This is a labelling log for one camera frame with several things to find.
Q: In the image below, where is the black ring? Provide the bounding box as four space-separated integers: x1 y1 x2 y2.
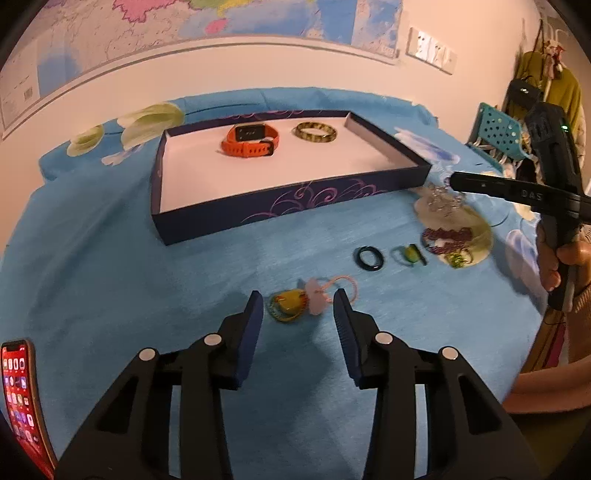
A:
355 246 385 272

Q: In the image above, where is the person's right hand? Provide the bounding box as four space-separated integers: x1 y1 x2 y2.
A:
537 225 591 293

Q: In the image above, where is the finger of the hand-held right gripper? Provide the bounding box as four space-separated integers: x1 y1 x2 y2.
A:
450 172 548 210

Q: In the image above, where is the white wall socket panel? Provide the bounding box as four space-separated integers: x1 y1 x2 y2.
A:
407 27 458 75

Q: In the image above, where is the clear crystal bracelet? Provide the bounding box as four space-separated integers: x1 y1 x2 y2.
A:
418 182 467 217

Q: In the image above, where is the black handbag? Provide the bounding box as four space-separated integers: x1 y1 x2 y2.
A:
503 78 543 116

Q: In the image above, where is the white coat rack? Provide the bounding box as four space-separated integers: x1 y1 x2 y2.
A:
536 18 564 93

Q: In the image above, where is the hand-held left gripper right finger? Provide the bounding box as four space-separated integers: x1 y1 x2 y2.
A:
333 288 541 480

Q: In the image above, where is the dark blue tray box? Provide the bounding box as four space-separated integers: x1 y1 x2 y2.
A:
151 110 433 246

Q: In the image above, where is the teal plastic rack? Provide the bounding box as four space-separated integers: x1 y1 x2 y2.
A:
468 102 532 171

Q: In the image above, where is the pink stone ring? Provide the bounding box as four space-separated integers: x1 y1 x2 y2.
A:
302 274 359 317

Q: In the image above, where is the purple beaded bracelet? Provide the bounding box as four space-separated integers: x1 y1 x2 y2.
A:
421 226 476 256

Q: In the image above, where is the amber bangle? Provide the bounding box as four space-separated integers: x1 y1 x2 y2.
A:
294 121 338 144

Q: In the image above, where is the orange smart watch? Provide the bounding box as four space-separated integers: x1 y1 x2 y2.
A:
221 123 281 158

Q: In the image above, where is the wall map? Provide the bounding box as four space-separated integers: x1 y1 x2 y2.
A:
0 0 402 139

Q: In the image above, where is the smartphone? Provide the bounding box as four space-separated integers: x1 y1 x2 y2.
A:
0 339 58 480

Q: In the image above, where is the yellow hanging garment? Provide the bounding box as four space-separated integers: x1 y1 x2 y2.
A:
515 51 585 134

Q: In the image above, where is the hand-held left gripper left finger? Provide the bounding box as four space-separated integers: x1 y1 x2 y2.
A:
55 291 265 480

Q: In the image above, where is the yellow pendant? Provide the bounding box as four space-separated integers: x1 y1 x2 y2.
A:
268 290 309 323

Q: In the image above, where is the green pendant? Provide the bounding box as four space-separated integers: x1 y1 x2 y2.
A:
392 244 429 267

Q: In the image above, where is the blue floral bed sheet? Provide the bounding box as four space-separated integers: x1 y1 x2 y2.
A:
0 85 555 480

